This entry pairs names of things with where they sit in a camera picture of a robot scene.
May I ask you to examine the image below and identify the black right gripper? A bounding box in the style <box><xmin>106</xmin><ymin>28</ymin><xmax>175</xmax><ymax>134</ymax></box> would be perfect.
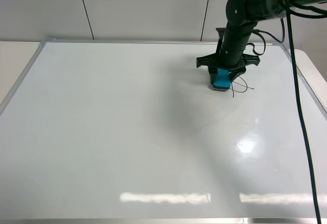
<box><xmin>196</xmin><ymin>28</ymin><xmax>260</xmax><ymax>88</ymax></box>

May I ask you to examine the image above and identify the blue whiteboard eraser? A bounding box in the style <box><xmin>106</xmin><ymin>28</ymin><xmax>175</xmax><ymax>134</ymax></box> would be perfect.
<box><xmin>213</xmin><ymin>69</ymin><xmax>231</xmax><ymax>91</ymax></box>

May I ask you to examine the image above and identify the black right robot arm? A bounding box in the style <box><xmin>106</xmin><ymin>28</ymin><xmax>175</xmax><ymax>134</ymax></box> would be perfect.
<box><xmin>196</xmin><ymin>0</ymin><xmax>326</xmax><ymax>91</ymax></box>

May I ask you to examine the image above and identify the black cable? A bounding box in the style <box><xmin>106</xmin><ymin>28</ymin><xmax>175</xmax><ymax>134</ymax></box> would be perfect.
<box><xmin>283</xmin><ymin>0</ymin><xmax>323</xmax><ymax>224</ymax></box>

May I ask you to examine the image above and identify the white whiteboard with aluminium frame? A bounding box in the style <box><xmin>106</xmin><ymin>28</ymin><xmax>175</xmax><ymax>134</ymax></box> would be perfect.
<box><xmin>1</xmin><ymin>40</ymin><xmax>316</xmax><ymax>223</ymax></box>

